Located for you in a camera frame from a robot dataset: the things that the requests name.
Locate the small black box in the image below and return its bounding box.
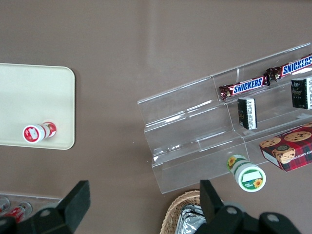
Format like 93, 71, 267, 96
291, 77, 312, 110
237, 97, 258, 130

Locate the light oval wicker basket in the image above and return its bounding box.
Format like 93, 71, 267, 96
161, 190, 203, 234

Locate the Snickers chocolate bar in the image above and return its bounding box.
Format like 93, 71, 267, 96
265, 53, 312, 82
218, 75, 271, 102

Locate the cream plastic tray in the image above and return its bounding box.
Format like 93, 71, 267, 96
0, 62, 76, 150

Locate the clear acrylic stepped display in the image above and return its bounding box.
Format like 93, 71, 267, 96
136, 42, 312, 195

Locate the white cup sunflower label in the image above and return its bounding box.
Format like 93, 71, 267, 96
227, 154, 267, 193

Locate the red tartan cookie box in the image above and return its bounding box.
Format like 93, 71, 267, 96
258, 122, 312, 173

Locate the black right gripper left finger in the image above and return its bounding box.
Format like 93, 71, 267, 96
0, 180, 91, 234

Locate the aluminium foil tray stack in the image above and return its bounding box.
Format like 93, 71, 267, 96
176, 204, 208, 234

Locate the white cup red label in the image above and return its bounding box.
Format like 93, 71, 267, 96
22, 121, 58, 144

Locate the clear acrylic bottle rack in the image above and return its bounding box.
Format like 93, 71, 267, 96
0, 193, 63, 221

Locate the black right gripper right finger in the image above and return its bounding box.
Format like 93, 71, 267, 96
196, 179, 302, 234

